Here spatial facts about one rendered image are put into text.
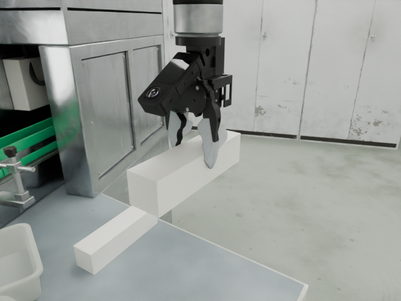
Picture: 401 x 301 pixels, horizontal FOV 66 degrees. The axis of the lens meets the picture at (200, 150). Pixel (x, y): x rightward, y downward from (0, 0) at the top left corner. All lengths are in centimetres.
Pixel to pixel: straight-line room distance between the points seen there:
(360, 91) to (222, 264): 307
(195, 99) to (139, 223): 48
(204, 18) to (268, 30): 307
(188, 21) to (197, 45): 3
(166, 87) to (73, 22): 58
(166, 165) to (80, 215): 60
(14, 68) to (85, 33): 35
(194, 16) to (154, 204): 27
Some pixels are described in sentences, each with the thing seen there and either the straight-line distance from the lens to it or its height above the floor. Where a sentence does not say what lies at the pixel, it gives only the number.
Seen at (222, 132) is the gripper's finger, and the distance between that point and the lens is 53.
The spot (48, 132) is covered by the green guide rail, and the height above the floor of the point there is 95.
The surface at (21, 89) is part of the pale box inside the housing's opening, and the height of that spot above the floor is 108.
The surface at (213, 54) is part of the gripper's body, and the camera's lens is 52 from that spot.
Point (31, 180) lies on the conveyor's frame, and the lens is 112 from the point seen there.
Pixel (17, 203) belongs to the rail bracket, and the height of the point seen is 86.
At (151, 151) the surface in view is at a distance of 149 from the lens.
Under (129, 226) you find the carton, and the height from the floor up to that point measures 81.
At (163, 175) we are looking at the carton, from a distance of 45.
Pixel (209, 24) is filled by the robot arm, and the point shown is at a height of 130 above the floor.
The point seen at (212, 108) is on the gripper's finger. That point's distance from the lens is 48.
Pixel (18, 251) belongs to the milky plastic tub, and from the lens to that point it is 97.
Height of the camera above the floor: 131
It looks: 23 degrees down
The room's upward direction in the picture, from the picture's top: straight up
